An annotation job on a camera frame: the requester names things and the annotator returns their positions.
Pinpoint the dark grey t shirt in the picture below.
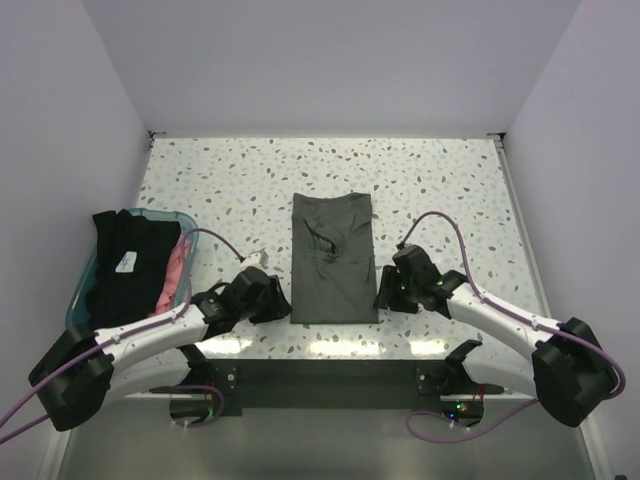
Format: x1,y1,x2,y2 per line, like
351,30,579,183
291,192,378,325

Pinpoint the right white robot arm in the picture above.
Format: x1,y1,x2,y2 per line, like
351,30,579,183
375,245,624,427

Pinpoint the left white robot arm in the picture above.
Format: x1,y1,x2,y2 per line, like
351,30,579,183
29,267,291,432

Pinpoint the pink t shirt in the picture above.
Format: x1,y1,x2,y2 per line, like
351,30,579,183
153,235,191,315

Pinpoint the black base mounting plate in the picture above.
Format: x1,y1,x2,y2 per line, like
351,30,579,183
161,359,501,427

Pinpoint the black t shirt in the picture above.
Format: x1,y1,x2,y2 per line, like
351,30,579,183
70,210,181,329

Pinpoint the teal plastic laundry basket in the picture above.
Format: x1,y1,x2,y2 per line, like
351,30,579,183
65,208,198,330

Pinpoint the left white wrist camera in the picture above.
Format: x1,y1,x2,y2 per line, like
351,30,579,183
241,248,269,271

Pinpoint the aluminium rail frame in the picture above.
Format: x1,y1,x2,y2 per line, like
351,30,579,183
37,430,71,480

